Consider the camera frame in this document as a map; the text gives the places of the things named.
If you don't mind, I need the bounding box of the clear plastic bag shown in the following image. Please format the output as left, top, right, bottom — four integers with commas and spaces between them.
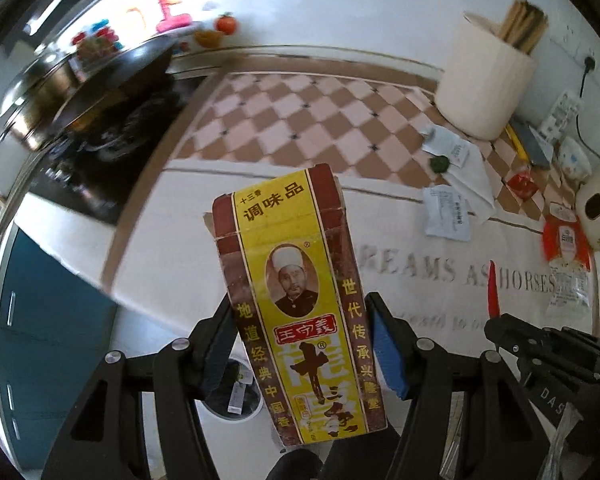
547, 265, 593, 311

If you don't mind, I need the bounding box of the orange fruit wall sticker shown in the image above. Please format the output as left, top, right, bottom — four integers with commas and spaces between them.
214, 12, 238, 36

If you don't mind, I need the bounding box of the blue kitchen cabinet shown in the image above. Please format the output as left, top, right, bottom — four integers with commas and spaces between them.
0, 220, 118, 461

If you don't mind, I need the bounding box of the yellow stick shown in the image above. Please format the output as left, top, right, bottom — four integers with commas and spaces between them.
504, 124, 531, 166

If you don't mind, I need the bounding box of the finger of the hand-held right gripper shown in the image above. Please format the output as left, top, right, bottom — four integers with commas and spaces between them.
482, 312, 548, 361

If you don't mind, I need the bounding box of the orange and white snack packet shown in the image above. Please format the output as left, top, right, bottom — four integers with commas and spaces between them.
542, 202, 593, 271

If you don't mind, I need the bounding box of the red square packet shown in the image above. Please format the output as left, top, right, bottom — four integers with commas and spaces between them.
506, 171, 540, 200

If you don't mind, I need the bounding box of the checkered printed counter mat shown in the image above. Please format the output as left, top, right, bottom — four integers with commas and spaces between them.
100, 70, 600, 361

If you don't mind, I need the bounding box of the black power cord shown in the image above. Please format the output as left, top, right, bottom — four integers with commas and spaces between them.
575, 55, 600, 161

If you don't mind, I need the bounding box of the steel pot with lid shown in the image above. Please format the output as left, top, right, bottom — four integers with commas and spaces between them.
0, 45, 81, 151

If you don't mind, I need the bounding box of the yellow and brown spice box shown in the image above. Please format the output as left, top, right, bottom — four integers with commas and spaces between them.
202, 162, 388, 448

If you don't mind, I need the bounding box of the white paper sheet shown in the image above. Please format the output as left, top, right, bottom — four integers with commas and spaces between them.
447, 152, 496, 226

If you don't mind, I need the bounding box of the red plastic wrapper strip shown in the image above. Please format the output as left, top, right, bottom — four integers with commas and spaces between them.
486, 259, 502, 320

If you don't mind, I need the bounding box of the pink wall sticker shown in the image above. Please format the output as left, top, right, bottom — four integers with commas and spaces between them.
152, 0, 193, 33

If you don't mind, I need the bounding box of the white round bin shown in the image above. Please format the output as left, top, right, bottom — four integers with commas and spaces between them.
195, 357, 266, 426

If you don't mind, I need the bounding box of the white printed receipt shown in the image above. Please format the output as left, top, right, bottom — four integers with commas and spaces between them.
422, 185, 471, 242

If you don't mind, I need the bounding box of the black frying pan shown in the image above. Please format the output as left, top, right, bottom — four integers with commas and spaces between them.
55, 35, 176, 131

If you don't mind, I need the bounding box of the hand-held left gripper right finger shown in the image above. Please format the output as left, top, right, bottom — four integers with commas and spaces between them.
365, 291, 556, 480

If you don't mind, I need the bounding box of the white cylindrical utensil holder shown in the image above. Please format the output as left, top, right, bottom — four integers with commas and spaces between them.
434, 10, 538, 142

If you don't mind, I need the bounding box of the white printed packet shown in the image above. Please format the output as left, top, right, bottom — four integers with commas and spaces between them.
537, 89, 583, 142

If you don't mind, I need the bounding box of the bundle of wooden chopsticks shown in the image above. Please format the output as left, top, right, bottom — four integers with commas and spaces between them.
495, 0, 551, 56

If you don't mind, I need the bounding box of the white folded paper packet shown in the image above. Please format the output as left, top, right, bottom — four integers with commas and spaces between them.
422, 125, 473, 166

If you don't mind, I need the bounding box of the grey sharpening stone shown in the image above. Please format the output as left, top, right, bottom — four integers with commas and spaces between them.
510, 116, 552, 167

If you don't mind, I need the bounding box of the black gas stove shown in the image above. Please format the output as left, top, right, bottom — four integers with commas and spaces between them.
27, 75, 201, 226

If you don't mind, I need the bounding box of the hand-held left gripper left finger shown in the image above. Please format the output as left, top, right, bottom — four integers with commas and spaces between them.
40, 292, 246, 480

